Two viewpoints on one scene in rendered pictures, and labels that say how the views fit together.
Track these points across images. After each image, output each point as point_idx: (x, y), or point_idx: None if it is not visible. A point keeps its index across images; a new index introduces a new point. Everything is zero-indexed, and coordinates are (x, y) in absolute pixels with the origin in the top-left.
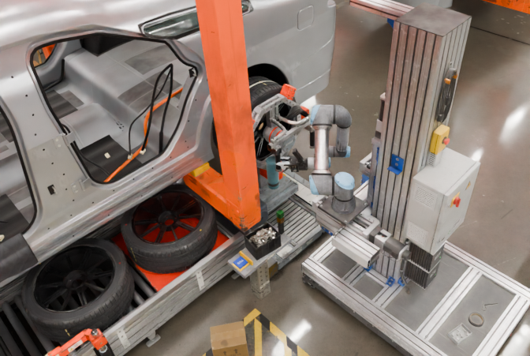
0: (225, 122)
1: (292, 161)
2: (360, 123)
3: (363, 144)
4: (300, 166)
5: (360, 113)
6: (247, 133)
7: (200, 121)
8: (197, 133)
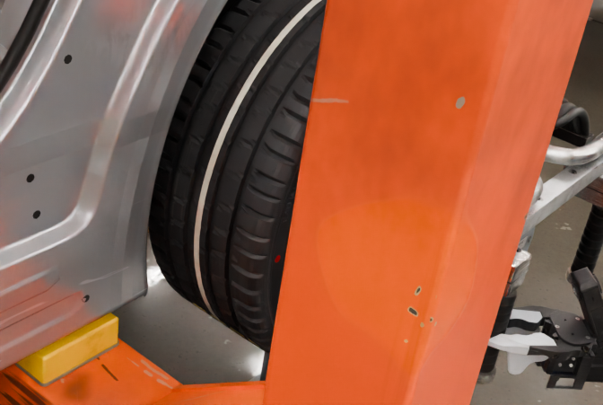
0: None
1: (568, 334)
2: (531, 248)
3: (561, 309)
4: (592, 365)
5: None
6: (546, 91)
7: (127, 79)
8: (98, 147)
